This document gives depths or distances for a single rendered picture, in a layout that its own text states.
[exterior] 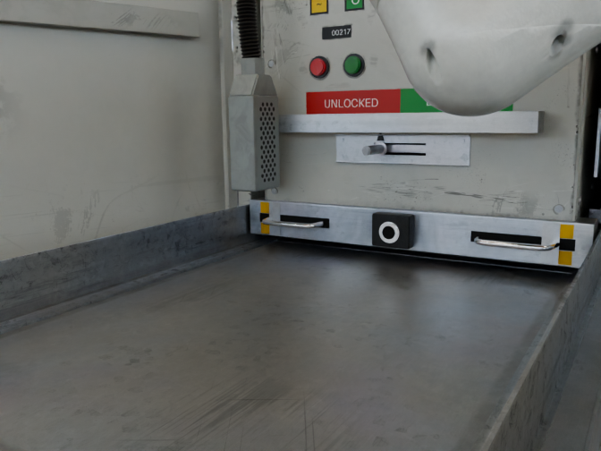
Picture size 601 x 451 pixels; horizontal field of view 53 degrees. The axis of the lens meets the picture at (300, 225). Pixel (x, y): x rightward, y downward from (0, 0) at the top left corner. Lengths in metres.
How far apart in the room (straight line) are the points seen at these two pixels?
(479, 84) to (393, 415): 0.25
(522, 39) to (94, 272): 0.58
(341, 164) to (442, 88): 0.52
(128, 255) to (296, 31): 0.44
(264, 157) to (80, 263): 0.32
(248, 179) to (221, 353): 0.39
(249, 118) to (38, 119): 0.31
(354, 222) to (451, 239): 0.15
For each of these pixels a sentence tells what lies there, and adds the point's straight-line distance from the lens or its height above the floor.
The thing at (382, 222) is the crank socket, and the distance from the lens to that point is 0.91.
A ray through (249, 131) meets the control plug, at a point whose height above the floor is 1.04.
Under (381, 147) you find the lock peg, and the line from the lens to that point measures 0.92.
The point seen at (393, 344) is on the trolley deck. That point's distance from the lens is 0.61.
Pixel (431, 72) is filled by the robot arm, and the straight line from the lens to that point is 0.45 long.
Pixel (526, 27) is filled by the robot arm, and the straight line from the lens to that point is 0.45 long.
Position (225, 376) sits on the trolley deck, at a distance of 0.54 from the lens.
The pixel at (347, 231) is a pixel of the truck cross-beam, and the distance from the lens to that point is 0.96.
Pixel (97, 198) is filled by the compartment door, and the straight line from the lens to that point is 1.02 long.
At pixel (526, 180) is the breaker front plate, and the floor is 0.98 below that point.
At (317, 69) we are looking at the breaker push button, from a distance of 0.97.
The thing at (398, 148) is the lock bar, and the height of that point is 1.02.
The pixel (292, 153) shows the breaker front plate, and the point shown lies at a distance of 1.00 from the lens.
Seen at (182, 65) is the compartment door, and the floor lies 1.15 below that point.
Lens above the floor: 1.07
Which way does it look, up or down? 10 degrees down
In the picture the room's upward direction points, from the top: 1 degrees counter-clockwise
